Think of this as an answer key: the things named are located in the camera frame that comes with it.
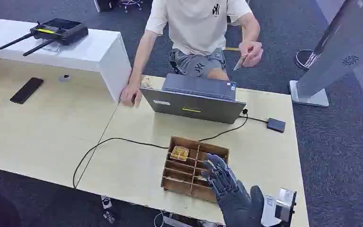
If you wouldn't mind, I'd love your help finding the clear controller stand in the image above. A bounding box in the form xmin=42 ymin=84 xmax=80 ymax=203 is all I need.
xmin=42 ymin=39 xmax=61 ymax=53

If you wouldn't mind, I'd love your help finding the silver kiosk stand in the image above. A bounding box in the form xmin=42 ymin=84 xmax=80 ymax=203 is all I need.
xmin=289 ymin=0 xmax=363 ymax=108

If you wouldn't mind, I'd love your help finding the person's right hand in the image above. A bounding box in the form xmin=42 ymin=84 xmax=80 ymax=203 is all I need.
xmin=120 ymin=82 xmax=143 ymax=109

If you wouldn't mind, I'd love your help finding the office chair base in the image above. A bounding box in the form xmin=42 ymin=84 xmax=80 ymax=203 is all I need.
xmin=118 ymin=0 xmax=144 ymax=13

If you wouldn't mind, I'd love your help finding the white desk shelf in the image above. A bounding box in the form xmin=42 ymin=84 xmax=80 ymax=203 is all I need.
xmin=0 ymin=17 xmax=132 ymax=104

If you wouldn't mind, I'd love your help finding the white QR code label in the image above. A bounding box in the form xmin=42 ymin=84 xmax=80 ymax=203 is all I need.
xmin=260 ymin=195 xmax=279 ymax=227

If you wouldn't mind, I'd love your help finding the round dark floor base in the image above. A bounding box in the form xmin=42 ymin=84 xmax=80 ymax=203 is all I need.
xmin=295 ymin=49 xmax=321 ymax=70

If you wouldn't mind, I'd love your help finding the black remote controller with antennas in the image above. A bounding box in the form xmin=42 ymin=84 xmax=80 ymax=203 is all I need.
xmin=0 ymin=17 xmax=89 ymax=57

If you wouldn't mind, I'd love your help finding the person's left hand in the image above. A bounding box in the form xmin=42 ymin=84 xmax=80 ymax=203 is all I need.
xmin=238 ymin=41 xmax=264 ymax=68

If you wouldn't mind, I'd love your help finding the person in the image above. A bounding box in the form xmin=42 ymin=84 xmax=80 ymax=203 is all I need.
xmin=120 ymin=0 xmax=264 ymax=109

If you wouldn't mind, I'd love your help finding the short black cable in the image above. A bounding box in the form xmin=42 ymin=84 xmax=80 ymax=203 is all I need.
xmin=238 ymin=115 xmax=268 ymax=123

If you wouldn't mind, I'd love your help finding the white cable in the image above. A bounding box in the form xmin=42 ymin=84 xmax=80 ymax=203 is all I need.
xmin=153 ymin=210 xmax=165 ymax=227

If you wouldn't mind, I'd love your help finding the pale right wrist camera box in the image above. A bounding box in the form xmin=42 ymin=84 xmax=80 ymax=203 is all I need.
xmin=274 ymin=188 xmax=297 ymax=227

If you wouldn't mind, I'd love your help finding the yellow floor tape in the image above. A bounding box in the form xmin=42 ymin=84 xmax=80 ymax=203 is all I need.
xmin=225 ymin=26 xmax=244 ymax=52

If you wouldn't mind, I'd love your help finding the long black cable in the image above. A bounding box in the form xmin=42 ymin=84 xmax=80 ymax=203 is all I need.
xmin=72 ymin=108 xmax=249 ymax=190

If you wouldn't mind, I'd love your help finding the black smartphone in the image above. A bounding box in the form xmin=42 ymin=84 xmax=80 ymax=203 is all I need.
xmin=9 ymin=77 xmax=44 ymax=105

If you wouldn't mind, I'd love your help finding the grey laptop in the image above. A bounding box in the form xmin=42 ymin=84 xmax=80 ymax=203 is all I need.
xmin=140 ymin=73 xmax=247 ymax=125

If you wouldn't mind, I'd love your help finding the yellow printed card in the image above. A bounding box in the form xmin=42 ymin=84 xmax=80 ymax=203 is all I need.
xmin=233 ymin=54 xmax=249 ymax=71
xmin=170 ymin=146 xmax=190 ymax=162

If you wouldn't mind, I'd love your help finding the small dark plug adapter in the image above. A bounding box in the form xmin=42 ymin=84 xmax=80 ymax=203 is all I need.
xmin=103 ymin=211 xmax=116 ymax=225

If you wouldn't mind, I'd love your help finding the small black external drive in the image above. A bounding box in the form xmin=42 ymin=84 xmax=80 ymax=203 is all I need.
xmin=267 ymin=117 xmax=286 ymax=133

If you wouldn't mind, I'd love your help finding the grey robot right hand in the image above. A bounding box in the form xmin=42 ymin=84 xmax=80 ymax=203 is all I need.
xmin=201 ymin=153 xmax=265 ymax=227

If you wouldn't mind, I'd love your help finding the wooden compartment box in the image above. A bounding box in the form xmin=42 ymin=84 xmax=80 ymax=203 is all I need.
xmin=161 ymin=135 xmax=230 ymax=203

